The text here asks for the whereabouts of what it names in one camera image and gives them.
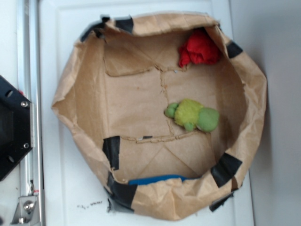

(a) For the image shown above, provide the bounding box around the brown paper bag bin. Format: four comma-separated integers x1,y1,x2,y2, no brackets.
52,12,267,220

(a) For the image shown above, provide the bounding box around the metal corner bracket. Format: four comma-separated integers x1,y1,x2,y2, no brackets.
9,195,40,226

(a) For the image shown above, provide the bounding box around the aluminium frame rail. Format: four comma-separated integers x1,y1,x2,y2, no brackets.
16,0,46,226

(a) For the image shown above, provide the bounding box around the blue flat object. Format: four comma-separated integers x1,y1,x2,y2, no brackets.
128,174,199,186

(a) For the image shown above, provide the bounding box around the green plush turtle toy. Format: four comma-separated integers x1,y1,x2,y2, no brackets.
164,98,220,132

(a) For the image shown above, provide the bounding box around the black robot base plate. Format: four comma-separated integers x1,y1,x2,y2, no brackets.
0,76,32,181

